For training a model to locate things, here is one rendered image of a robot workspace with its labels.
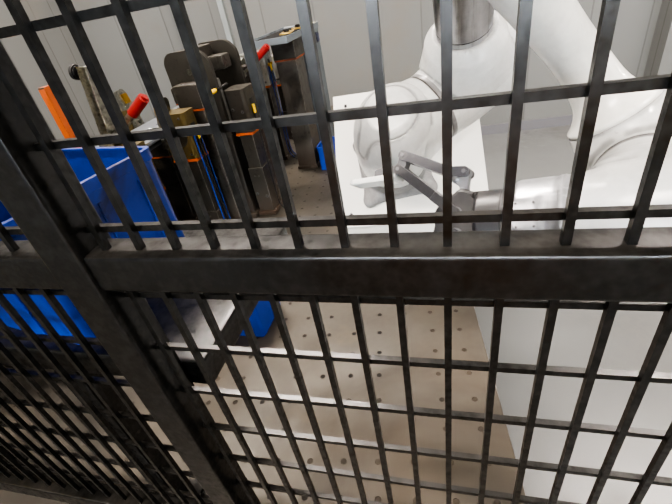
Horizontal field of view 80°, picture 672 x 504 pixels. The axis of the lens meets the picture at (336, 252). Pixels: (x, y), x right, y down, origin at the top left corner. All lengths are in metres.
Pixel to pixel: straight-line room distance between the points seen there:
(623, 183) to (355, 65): 3.21
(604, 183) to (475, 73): 0.44
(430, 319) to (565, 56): 0.49
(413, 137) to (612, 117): 0.35
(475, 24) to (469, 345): 0.55
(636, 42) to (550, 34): 3.49
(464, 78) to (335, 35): 2.75
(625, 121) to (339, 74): 3.14
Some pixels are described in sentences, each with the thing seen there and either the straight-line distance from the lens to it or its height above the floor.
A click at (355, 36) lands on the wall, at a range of 3.52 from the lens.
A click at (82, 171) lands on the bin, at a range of 0.57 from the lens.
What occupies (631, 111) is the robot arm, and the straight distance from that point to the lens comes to 0.55.
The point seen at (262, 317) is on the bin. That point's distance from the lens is 0.82.
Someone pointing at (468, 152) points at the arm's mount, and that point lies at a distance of 1.05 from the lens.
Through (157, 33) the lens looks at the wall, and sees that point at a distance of 3.95.
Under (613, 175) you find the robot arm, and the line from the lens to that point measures 0.45.
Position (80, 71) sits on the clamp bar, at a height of 1.21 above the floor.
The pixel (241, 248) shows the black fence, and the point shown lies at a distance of 0.23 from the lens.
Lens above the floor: 1.27
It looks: 34 degrees down
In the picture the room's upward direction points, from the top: 11 degrees counter-clockwise
